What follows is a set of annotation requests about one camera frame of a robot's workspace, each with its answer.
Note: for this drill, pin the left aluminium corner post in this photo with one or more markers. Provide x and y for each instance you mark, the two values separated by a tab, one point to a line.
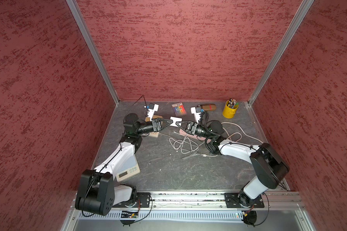
77	15

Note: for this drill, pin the pens in cup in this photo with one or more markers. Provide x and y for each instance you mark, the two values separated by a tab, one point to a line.
231	103

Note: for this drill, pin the small white square box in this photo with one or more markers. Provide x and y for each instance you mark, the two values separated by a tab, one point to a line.
175	119

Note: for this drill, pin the rainbow highlighter pack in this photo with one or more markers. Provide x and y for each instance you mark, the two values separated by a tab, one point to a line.
179	109

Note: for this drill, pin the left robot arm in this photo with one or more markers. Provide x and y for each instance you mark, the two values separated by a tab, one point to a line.
97	193

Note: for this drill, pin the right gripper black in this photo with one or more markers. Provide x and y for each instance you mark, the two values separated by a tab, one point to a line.
191	127

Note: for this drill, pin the pink power strip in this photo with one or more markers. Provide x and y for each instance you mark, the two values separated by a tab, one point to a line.
181	132

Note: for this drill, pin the beige wooden-top electronic scale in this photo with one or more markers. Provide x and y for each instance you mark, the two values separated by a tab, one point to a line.
154	131

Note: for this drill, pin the white grey kitchen scale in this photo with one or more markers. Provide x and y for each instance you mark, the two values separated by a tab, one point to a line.
128	170

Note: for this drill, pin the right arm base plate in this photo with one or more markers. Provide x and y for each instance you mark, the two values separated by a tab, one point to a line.
232	200

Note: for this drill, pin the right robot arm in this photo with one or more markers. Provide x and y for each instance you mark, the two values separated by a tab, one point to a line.
269	167

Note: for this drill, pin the brown plaid pencil case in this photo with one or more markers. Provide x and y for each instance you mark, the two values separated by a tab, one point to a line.
208	107

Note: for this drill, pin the aluminium front rail frame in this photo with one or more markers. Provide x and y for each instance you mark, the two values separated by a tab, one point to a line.
200	211

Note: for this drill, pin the aluminium corner post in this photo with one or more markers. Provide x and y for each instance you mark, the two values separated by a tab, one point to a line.
77	15
290	32

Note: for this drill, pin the right aluminium corner post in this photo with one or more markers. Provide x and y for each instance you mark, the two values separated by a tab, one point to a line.
290	32

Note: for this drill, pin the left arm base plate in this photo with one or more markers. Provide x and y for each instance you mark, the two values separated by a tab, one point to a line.
136	201

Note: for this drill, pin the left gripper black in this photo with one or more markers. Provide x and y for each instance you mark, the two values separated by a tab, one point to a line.
156	129

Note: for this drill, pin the yellow pen cup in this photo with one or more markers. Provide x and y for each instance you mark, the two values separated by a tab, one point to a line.
229	113

